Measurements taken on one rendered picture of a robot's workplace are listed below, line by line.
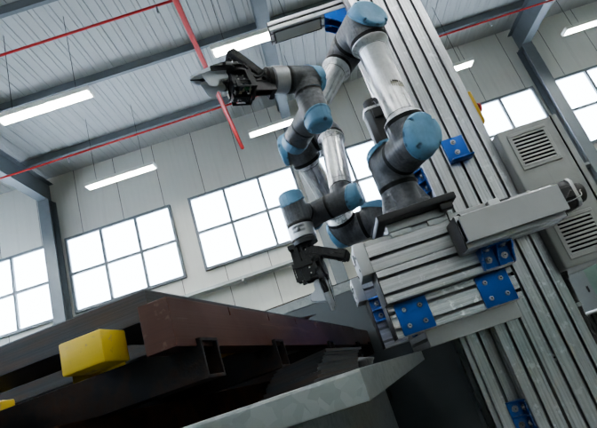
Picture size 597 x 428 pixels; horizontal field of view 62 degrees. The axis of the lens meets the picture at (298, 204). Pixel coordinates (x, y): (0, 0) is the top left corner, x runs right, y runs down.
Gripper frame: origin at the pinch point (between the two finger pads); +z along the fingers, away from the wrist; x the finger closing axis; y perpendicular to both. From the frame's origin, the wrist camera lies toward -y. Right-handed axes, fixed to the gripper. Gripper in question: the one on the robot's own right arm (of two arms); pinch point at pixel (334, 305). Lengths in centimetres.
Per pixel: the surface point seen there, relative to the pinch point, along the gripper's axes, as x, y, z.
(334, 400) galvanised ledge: 84, -12, 20
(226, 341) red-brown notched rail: 66, 4, 9
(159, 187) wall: -848, 462, -517
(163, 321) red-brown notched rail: 81, 5, 6
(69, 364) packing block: 82, 18, 7
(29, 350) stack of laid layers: 78, 27, 3
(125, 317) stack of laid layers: 78, 12, 3
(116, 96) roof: -636, 404, -634
